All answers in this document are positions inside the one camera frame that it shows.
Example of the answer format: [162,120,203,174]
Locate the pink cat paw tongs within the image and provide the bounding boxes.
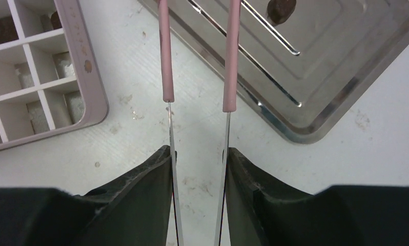
[157,0,242,246]

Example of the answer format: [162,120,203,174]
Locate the steel chocolate tray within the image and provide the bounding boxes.
[138,0,409,145]

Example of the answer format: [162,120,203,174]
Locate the brown rectangular chocolate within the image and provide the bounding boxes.
[0,16,19,44]

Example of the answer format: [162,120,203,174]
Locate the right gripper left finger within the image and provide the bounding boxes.
[0,146,173,245]

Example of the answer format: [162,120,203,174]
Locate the dark teardrop chocolate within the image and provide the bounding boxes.
[267,0,297,26]

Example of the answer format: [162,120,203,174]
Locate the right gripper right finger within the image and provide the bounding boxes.
[225,148,409,245]

